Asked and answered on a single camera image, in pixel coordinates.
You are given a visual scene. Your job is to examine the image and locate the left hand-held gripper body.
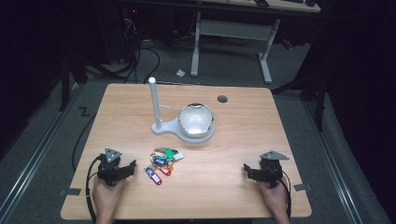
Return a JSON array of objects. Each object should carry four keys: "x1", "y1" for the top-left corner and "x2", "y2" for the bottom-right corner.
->
[{"x1": 96, "y1": 147, "x2": 128, "y2": 188}]

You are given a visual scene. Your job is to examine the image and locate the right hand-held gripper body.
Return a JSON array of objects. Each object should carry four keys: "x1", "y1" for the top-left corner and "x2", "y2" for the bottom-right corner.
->
[{"x1": 247, "y1": 150, "x2": 290, "y2": 189}]

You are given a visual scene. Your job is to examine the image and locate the bunch of colourful key tags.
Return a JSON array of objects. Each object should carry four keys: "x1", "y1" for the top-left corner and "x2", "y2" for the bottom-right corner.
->
[{"x1": 144, "y1": 147, "x2": 186, "y2": 187}]

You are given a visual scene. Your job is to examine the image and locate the person's left hand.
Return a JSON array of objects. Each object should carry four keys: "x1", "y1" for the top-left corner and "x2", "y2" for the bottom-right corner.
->
[{"x1": 92, "y1": 176, "x2": 127, "y2": 218}]

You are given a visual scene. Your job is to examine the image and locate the person's right hand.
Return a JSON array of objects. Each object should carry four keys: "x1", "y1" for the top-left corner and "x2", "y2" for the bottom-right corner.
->
[{"x1": 255, "y1": 176, "x2": 290, "y2": 217}]

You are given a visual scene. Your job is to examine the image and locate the grey tape piece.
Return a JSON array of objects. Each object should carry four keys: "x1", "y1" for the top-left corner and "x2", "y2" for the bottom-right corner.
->
[
  {"x1": 292, "y1": 183, "x2": 313, "y2": 192},
  {"x1": 58, "y1": 188, "x2": 82, "y2": 198}
]

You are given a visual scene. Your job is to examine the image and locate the white stand with pole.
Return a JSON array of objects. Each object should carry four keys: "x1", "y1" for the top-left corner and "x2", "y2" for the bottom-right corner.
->
[{"x1": 148, "y1": 77, "x2": 216, "y2": 145}]

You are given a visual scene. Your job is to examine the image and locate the silver metal bowl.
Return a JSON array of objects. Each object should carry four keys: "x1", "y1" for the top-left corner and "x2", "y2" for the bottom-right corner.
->
[{"x1": 177, "y1": 103, "x2": 216, "y2": 139}]

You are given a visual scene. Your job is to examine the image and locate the black metal stand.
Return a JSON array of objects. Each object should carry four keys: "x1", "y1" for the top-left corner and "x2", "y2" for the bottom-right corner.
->
[
  {"x1": 270, "y1": 59, "x2": 332, "y2": 133},
  {"x1": 57, "y1": 52, "x2": 127, "y2": 112}
]

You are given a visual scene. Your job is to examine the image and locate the white-framed wooden desk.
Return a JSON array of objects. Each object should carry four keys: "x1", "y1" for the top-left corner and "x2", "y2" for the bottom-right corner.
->
[{"x1": 190, "y1": 0, "x2": 322, "y2": 85}]

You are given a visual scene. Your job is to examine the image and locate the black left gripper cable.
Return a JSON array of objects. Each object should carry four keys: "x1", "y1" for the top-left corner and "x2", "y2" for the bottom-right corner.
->
[{"x1": 85, "y1": 154, "x2": 105, "y2": 224}]

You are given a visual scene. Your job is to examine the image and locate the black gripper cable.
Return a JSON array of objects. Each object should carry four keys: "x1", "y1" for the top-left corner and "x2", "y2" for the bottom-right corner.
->
[
  {"x1": 85, "y1": 154, "x2": 105, "y2": 224},
  {"x1": 277, "y1": 175, "x2": 293, "y2": 219}
]

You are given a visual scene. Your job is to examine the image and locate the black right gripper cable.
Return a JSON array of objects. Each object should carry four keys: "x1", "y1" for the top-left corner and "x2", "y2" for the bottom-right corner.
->
[{"x1": 277, "y1": 175, "x2": 293, "y2": 219}]

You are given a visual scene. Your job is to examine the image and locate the thin black floor cable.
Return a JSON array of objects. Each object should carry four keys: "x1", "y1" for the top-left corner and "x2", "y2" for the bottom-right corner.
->
[{"x1": 71, "y1": 112, "x2": 98, "y2": 173}]

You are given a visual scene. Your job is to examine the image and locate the metal floor rail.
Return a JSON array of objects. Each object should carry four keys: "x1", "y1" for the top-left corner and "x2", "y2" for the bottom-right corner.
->
[
  {"x1": 302, "y1": 98, "x2": 366, "y2": 224},
  {"x1": 0, "y1": 81, "x2": 86, "y2": 220}
]

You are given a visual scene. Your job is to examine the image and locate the black floor cables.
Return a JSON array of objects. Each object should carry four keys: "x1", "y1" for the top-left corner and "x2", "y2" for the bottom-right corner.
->
[{"x1": 118, "y1": 17, "x2": 162, "y2": 85}]

